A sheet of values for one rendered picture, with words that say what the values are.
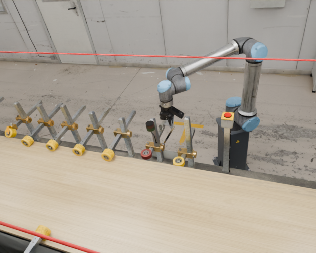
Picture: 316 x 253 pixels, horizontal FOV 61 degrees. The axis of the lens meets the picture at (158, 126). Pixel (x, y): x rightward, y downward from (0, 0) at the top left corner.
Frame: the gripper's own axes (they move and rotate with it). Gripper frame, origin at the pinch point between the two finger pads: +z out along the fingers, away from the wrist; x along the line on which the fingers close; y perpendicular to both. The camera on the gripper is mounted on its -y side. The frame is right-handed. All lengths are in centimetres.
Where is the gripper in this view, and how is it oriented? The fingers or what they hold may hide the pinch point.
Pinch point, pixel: (172, 126)
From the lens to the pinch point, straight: 195.8
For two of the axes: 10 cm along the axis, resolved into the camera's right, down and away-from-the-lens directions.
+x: -3.3, 6.5, -6.8
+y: -9.4, -1.2, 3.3
